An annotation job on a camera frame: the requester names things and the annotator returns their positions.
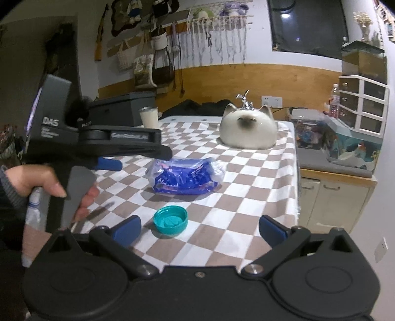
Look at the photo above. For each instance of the small silver figurine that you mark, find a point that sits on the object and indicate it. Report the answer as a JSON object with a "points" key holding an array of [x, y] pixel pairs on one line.
{"points": [[245, 100]]}

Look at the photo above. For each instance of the cartoon wall rug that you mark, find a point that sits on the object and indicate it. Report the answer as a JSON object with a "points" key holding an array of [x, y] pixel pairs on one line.
{"points": [[135, 15]]}

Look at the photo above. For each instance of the dark window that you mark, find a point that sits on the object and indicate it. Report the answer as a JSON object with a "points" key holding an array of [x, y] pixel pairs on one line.
{"points": [[308, 24]]}

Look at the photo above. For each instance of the white mesh bag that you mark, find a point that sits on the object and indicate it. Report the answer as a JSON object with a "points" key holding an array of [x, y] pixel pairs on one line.
{"points": [[125, 60]]}

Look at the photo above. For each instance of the hanging photo garland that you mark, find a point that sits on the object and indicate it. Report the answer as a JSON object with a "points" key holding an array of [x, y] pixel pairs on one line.
{"points": [[385, 18]]}

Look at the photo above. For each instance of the clear storage box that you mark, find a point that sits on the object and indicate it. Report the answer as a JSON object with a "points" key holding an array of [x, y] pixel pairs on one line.
{"points": [[308, 129]]}

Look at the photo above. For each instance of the water bottle red label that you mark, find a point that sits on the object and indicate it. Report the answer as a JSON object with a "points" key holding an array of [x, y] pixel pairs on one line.
{"points": [[334, 103]]}

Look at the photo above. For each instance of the double wall outlet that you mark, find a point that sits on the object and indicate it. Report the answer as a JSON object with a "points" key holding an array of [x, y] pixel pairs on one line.
{"points": [[271, 101]]}

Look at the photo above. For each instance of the blue snack bag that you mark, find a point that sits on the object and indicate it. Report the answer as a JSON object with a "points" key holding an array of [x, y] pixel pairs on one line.
{"points": [[185, 177]]}

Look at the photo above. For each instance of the teal plastic lid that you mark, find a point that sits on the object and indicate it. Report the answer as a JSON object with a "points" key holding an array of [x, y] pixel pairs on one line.
{"points": [[170, 219]]}

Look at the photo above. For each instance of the cream cabinet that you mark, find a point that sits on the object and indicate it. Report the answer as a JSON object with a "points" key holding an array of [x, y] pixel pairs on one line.
{"points": [[336, 203]]}

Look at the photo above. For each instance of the white drawer unit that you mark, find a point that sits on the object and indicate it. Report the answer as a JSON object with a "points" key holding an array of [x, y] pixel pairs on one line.
{"points": [[364, 105]]}

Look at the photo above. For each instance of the purple plush toy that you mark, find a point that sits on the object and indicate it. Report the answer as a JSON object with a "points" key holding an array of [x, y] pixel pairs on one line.
{"points": [[233, 9]]}

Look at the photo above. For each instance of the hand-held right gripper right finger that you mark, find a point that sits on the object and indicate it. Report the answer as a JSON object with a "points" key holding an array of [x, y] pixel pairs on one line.
{"points": [[271, 230]]}

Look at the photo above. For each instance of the teal storage box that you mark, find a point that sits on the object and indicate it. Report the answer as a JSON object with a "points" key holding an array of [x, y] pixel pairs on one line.
{"points": [[355, 145]]}

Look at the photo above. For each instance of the person's left hand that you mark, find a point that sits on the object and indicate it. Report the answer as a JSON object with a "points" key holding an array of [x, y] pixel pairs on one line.
{"points": [[34, 177]]}

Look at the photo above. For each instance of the printed tote bag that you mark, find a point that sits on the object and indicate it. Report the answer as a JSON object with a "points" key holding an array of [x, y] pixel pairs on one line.
{"points": [[144, 72]]}

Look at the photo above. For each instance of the grey storage box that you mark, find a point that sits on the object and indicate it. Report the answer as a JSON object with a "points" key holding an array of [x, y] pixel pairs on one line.
{"points": [[123, 109]]}

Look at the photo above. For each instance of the green white plush toy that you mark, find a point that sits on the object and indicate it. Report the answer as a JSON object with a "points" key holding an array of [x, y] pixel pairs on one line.
{"points": [[202, 14]]}

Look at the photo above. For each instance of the person's left forearm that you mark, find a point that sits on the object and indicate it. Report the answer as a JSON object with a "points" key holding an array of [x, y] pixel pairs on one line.
{"points": [[12, 194]]}

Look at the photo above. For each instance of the grey counter mat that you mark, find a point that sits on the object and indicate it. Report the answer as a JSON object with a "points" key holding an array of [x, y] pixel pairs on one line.
{"points": [[317, 163]]}

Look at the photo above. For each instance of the cream cat head ornament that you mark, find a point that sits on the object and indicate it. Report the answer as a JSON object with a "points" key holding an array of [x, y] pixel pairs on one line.
{"points": [[248, 129]]}

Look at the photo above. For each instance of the dark tall shelf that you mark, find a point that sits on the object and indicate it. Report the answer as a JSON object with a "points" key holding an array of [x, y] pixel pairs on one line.
{"points": [[61, 46]]}

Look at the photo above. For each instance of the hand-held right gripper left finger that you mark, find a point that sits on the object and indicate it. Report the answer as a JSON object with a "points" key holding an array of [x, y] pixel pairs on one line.
{"points": [[128, 230]]}

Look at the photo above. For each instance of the single wall outlet plate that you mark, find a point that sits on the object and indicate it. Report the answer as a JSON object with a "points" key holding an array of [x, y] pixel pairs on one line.
{"points": [[381, 249]]}

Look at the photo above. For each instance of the wooden toy rifle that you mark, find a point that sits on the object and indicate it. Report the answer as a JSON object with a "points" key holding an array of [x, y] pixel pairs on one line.
{"points": [[100, 37]]}

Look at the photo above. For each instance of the brown white checkered tablecloth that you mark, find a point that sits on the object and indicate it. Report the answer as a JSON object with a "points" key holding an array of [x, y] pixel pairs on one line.
{"points": [[247, 185]]}

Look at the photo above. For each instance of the black mesh bag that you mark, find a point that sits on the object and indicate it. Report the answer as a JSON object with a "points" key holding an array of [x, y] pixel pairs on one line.
{"points": [[163, 71]]}

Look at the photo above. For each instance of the glass fish tank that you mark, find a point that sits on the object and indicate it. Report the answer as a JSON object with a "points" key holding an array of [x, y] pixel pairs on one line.
{"points": [[364, 61]]}

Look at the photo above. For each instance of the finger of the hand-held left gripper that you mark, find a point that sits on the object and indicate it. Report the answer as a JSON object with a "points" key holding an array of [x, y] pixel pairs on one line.
{"points": [[145, 150], [108, 164]]}

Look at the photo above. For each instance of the macrame wall hanger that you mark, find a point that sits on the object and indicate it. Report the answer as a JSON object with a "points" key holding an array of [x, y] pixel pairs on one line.
{"points": [[222, 40]]}

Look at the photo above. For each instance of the black cloth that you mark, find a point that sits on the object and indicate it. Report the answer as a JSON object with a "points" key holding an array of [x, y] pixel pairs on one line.
{"points": [[197, 108]]}

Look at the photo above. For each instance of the black box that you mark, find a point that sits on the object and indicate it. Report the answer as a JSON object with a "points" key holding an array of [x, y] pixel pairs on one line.
{"points": [[85, 124]]}

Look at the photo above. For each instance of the white hanging bucket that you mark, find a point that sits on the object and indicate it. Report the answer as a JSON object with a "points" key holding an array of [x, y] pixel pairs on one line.
{"points": [[160, 40]]}

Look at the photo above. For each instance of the vase of dried flowers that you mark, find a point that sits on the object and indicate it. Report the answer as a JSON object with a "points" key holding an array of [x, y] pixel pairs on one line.
{"points": [[364, 23]]}

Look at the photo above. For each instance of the white cup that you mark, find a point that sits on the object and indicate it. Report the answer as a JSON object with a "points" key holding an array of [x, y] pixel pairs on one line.
{"points": [[149, 118]]}

